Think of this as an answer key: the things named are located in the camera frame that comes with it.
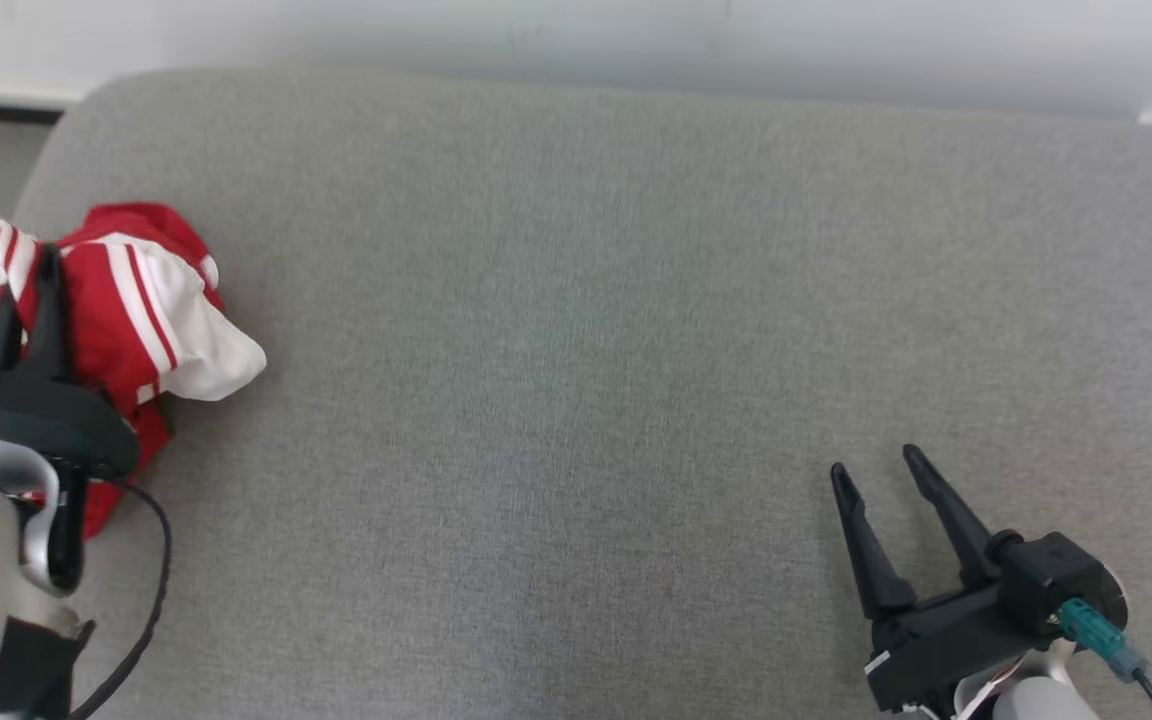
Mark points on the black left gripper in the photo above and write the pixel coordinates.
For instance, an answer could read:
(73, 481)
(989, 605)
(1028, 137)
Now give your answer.
(46, 420)

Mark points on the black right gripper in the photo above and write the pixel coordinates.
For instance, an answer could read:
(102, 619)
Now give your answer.
(946, 640)

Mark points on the red white sports jersey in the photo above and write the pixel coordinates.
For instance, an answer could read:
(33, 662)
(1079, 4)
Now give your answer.
(106, 300)

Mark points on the grey fabric sofa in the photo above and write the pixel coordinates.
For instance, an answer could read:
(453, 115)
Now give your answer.
(576, 400)

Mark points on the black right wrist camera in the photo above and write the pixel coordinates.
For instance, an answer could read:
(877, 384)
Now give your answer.
(1046, 580)

